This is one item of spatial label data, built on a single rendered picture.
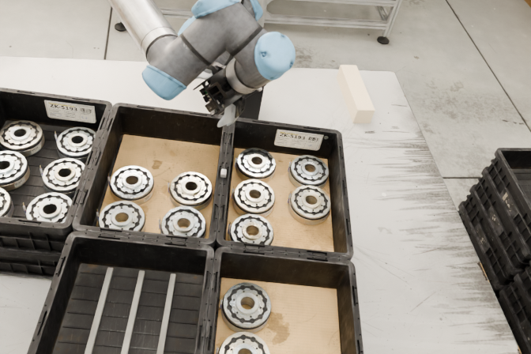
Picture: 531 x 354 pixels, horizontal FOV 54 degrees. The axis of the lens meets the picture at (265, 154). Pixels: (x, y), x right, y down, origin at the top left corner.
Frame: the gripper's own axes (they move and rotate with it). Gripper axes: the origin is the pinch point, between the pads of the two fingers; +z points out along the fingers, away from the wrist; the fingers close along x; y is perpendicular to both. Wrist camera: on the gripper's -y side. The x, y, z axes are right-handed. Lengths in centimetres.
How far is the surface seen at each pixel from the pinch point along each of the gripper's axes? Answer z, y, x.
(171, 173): 18.7, 12.4, 10.5
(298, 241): -1.3, 3.2, 40.0
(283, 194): 6.5, -4.6, 30.9
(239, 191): 7.1, 4.6, 23.2
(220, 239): -6.2, 20.5, 25.7
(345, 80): 32, -64, 21
